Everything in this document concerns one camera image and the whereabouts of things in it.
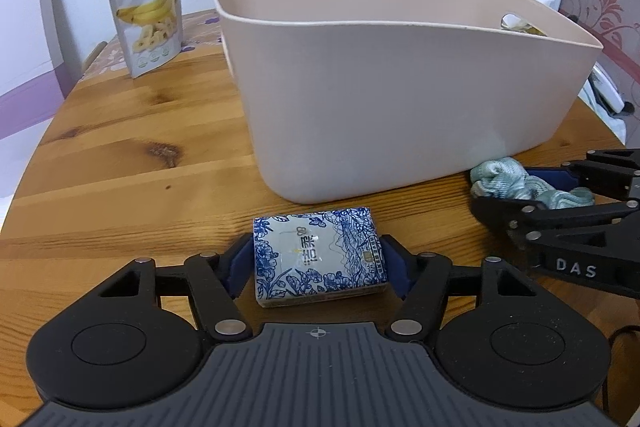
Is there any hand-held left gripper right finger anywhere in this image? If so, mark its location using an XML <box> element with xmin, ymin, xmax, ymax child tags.
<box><xmin>380</xmin><ymin>234</ymin><xmax>546</xmax><ymax>343</ymax></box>

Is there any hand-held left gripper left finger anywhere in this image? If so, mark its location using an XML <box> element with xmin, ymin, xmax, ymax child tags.
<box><xmin>87</xmin><ymin>234</ymin><xmax>256</xmax><ymax>343</ymax></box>

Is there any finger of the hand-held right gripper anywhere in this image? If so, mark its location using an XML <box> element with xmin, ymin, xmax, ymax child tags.
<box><xmin>525</xmin><ymin>149</ymin><xmax>640</xmax><ymax>200</ymax></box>
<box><xmin>470</xmin><ymin>197</ymin><xmax>640</xmax><ymax>253</ymax></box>

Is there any green white cloth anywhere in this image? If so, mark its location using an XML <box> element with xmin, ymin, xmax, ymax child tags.
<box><xmin>469</xmin><ymin>157</ymin><xmax>596</xmax><ymax>210</ymax></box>

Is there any blue floral tissue pack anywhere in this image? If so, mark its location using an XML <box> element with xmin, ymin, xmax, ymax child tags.
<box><xmin>252</xmin><ymin>206</ymin><xmax>390</xmax><ymax>308</ymax></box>

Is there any pink plastic storage bin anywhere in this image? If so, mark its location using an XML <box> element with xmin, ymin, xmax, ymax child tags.
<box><xmin>212</xmin><ymin>0</ymin><xmax>605</xmax><ymax>204</ymax></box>

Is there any white blood pressure monitor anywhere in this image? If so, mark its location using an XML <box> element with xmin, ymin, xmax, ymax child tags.
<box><xmin>590</xmin><ymin>62</ymin><xmax>626</xmax><ymax>112</ymax></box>

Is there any banana chips pouch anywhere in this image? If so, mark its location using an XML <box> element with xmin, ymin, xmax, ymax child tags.
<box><xmin>102</xmin><ymin>0</ymin><xmax>183</xmax><ymax>80</ymax></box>

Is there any pale lilac wooden panel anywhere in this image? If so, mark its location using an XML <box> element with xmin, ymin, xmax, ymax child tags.
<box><xmin>37</xmin><ymin>0</ymin><xmax>68</xmax><ymax>100</ymax></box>

